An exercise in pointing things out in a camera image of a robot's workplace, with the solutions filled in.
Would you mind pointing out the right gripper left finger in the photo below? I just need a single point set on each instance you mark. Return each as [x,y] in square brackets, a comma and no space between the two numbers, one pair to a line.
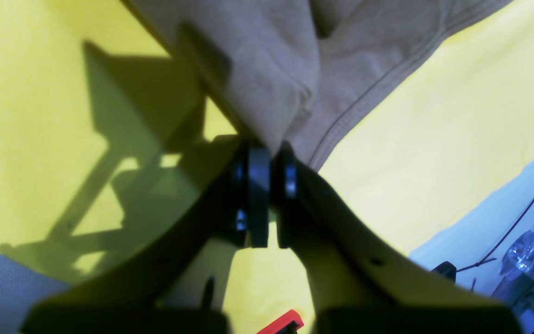
[176,285]

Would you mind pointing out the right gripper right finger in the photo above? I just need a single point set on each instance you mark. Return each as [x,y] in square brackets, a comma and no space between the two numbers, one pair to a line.
[361,285]

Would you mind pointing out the brown T-shirt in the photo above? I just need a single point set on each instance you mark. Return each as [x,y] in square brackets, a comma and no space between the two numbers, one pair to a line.
[306,72]

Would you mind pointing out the yellow table cloth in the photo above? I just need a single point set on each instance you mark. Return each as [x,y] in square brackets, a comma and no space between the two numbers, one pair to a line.
[106,139]

